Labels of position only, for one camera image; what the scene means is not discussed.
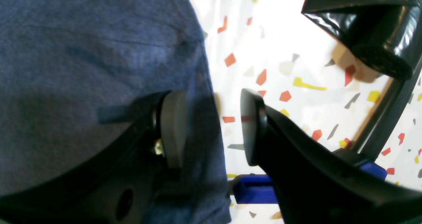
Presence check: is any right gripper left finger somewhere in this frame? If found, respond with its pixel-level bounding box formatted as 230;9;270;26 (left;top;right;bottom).
1;91;188;224

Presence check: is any blue black bar clamp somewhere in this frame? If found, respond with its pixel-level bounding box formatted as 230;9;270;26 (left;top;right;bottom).
232;65;421;204

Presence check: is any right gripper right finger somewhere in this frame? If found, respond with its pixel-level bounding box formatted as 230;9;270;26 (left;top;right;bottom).
241;89;422;224

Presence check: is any blue T-shirt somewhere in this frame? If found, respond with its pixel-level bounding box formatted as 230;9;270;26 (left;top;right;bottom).
1;0;231;224

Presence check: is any black garbage bag roll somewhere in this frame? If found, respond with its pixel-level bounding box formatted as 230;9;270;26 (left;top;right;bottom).
301;0;422;80

